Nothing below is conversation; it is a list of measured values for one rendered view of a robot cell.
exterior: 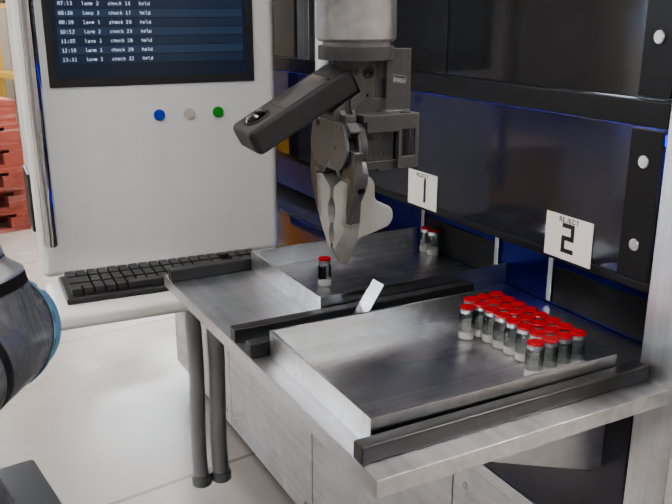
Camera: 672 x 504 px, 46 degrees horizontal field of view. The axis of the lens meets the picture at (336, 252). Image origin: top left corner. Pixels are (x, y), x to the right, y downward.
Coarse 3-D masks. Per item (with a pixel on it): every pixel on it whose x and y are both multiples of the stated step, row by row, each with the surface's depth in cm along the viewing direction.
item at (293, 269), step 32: (256, 256) 134; (288, 256) 139; (320, 256) 142; (352, 256) 144; (384, 256) 144; (416, 256) 144; (288, 288) 124; (320, 288) 127; (352, 288) 127; (384, 288) 119; (416, 288) 122
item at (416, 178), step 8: (408, 176) 136; (416, 176) 134; (424, 176) 132; (432, 176) 130; (408, 184) 137; (416, 184) 135; (432, 184) 130; (408, 192) 137; (416, 192) 135; (432, 192) 131; (408, 200) 137; (416, 200) 135; (432, 200) 131; (432, 208) 131
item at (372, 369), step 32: (352, 320) 107; (384, 320) 110; (416, 320) 112; (448, 320) 114; (288, 352) 97; (320, 352) 103; (352, 352) 103; (384, 352) 103; (416, 352) 103; (448, 352) 103; (480, 352) 103; (320, 384) 90; (352, 384) 95; (384, 384) 95; (416, 384) 95; (448, 384) 95; (480, 384) 95; (512, 384) 88; (544, 384) 90; (352, 416) 84; (384, 416) 81; (416, 416) 83
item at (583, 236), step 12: (552, 216) 107; (564, 216) 105; (552, 228) 107; (564, 228) 105; (576, 228) 103; (588, 228) 101; (552, 240) 107; (576, 240) 103; (588, 240) 101; (552, 252) 108; (576, 252) 104; (588, 252) 102; (588, 264) 102
